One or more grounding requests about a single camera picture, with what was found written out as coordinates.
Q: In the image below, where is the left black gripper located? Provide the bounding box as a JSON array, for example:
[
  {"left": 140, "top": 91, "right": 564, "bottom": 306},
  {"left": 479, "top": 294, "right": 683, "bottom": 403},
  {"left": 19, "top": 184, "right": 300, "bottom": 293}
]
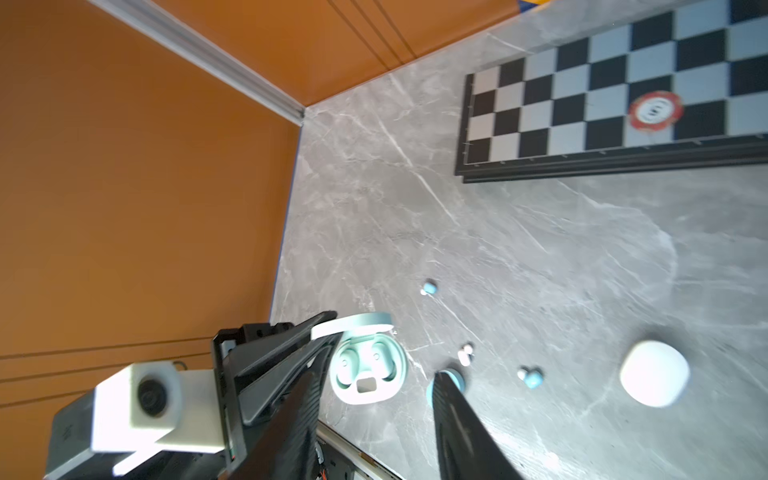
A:
[{"left": 212, "top": 310, "right": 341, "bottom": 473}]

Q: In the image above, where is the black white chessboard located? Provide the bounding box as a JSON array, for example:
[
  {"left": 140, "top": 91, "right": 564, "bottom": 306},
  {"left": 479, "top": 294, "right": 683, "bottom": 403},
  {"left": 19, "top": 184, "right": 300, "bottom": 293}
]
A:
[{"left": 455, "top": 1, "right": 767, "bottom": 183}]

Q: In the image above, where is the red poker chip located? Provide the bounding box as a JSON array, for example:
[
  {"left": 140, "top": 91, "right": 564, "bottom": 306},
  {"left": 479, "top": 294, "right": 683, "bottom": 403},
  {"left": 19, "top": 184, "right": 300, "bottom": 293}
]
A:
[{"left": 628, "top": 90, "right": 684, "bottom": 132}]

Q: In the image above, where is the blue earbud far left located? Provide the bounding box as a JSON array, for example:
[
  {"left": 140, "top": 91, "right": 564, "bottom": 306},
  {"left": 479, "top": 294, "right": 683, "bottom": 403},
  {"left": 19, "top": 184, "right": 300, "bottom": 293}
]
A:
[{"left": 420, "top": 281, "right": 438, "bottom": 296}]

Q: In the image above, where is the white earbud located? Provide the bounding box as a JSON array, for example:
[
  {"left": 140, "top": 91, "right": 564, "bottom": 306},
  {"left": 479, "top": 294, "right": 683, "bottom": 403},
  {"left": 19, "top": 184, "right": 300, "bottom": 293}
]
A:
[{"left": 457, "top": 343, "right": 474, "bottom": 367}]

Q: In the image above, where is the white earbud case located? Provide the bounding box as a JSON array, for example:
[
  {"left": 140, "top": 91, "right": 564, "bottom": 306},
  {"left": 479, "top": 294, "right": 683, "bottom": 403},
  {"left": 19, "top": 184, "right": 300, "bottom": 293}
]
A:
[{"left": 619, "top": 340, "right": 691, "bottom": 408}]

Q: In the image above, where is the blue earbud centre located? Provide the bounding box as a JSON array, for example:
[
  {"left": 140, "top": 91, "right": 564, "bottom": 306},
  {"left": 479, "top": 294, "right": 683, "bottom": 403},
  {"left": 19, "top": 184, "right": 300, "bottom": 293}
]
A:
[{"left": 517, "top": 368, "right": 544, "bottom": 389}]

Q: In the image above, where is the left aluminium corner post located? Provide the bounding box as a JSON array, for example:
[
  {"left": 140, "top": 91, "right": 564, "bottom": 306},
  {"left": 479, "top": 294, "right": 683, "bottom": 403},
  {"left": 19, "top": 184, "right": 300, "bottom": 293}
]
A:
[{"left": 90, "top": 0, "right": 305, "bottom": 126}]

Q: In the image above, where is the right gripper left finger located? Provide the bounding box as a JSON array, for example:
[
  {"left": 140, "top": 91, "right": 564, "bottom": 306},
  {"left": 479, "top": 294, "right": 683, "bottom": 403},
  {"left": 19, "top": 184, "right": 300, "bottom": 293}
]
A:
[{"left": 230, "top": 361, "right": 323, "bottom": 480}]

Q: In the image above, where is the blue earbud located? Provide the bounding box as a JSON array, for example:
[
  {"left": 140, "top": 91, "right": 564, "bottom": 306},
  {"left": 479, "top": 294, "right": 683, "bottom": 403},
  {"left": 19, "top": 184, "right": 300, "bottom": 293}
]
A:
[
  {"left": 517, "top": 368, "right": 544, "bottom": 389},
  {"left": 420, "top": 281, "right": 438, "bottom": 296}
]

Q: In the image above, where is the light blue earbud case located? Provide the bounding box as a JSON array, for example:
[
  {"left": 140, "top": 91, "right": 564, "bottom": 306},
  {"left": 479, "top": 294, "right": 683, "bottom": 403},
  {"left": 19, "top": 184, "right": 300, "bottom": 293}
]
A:
[{"left": 425, "top": 368, "right": 467, "bottom": 406}]

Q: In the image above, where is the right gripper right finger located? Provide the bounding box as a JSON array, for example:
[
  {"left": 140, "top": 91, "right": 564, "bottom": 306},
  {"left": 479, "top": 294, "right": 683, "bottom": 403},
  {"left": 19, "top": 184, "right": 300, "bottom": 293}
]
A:
[{"left": 432, "top": 371, "right": 523, "bottom": 480}]

